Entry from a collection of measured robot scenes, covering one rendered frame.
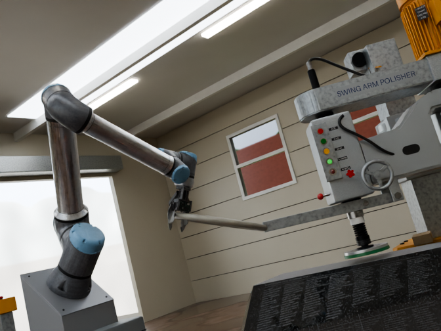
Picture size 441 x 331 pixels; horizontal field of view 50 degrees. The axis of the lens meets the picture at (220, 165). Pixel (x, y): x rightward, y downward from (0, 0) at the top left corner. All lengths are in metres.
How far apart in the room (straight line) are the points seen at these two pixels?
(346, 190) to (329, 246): 6.89
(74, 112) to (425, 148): 1.61
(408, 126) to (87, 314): 1.70
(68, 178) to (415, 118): 1.63
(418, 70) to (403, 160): 0.45
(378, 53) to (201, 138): 7.80
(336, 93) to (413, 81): 0.38
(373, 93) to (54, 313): 1.75
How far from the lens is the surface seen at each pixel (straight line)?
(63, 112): 1.86
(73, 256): 2.08
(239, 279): 10.42
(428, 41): 2.68
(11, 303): 3.07
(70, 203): 2.15
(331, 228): 9.14
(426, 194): 3.14
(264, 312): 2.47
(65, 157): 2.05
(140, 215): 10.62
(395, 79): 2.52
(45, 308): 2.12
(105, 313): 2.20
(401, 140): 2.46
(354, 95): 2.45
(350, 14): 7.83
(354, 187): 2.35
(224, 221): 2.17
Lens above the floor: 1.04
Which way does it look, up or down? 10 degrees up
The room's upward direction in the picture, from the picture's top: 15 degrees counter-clockwise
